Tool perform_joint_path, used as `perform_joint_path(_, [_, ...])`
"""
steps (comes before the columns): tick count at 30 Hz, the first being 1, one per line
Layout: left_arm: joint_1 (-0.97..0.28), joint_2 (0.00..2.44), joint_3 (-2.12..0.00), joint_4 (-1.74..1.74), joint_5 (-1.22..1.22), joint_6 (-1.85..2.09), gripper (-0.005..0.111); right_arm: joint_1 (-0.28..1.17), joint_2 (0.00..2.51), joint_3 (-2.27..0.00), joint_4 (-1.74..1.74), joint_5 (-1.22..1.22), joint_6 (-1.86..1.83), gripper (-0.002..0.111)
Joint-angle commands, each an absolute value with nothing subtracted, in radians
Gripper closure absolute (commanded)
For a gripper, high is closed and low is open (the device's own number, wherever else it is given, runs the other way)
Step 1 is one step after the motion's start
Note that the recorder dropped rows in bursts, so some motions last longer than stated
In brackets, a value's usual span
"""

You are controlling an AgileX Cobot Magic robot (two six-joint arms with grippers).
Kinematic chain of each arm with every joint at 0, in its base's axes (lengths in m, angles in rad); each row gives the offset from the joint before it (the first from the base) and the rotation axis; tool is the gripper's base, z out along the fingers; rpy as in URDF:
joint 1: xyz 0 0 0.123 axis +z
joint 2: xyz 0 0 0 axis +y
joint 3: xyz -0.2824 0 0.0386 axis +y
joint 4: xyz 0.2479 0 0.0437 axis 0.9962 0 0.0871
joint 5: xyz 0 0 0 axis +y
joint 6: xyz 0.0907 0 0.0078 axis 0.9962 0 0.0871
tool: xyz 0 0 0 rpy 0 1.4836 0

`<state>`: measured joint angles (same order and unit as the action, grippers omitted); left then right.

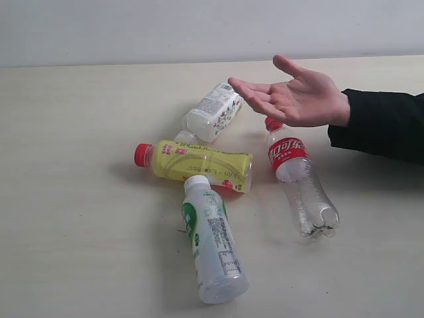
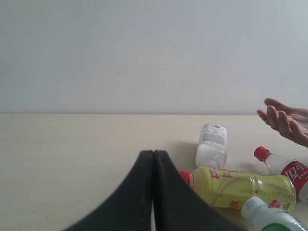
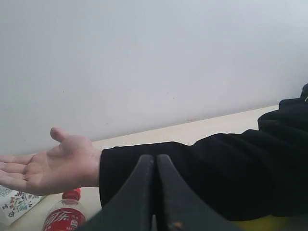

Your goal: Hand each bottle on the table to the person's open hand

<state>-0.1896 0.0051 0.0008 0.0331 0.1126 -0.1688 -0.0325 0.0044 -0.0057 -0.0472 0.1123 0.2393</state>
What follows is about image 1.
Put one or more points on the open human hand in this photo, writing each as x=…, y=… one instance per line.
x=309, y=99

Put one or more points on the yellow bottle red cap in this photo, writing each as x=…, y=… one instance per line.
x=179, y=161

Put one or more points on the black sleeved forearm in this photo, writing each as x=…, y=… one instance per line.
x=388, y=124

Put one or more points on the clear cola bottle red label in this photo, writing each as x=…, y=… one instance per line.
x=313, y=213

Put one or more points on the green white label bottle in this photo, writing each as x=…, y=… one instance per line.
x=219, y=272

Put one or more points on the white floral label bottle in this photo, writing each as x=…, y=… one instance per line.
x=208, y=119

